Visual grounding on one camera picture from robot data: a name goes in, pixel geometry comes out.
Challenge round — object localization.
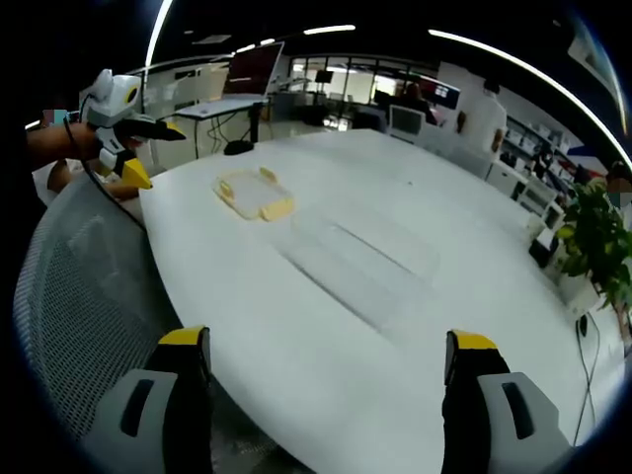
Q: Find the yellow clear plastic buckle lid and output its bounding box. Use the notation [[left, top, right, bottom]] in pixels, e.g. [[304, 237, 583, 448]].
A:
[[211, 166, 296, 222]]

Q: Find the green potted plant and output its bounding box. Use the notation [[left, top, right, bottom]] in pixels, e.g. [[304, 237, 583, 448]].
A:
[[556, 178, 632, 342]]

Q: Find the white standing desk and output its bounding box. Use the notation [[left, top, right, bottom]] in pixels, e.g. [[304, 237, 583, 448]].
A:
[[173, 96, 271, 160]]

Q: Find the dark display screen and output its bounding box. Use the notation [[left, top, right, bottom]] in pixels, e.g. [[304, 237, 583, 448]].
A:
[[221, 40, 286, 97]]

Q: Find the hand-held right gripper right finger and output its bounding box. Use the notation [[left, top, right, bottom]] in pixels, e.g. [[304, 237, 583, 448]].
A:
[[440, 329, 577, 474]]

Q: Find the white storage shelf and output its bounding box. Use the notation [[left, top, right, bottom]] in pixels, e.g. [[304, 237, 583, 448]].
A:
[[486, 116, 589, 248]]

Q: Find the grey mesh office chair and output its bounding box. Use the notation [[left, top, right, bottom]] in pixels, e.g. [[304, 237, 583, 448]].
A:
[[12, 173, 182, 440]]

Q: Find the white computer monitor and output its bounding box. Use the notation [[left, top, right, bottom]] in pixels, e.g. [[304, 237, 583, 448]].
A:
[[387, 104, 427, 139]]

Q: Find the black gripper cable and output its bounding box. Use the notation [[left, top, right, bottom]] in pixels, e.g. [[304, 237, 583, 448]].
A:
[[61, 93, 95, 172]]

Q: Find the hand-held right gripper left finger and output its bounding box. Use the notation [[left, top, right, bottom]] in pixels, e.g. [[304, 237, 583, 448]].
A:
[[81, 325, 214, 474]]

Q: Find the clear plastic container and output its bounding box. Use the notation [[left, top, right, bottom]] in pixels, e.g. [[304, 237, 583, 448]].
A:
[[283, 211, 441, 327]]

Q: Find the person's left hand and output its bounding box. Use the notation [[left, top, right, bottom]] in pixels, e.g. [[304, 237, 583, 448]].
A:
[[68, 120, 144, 162]]

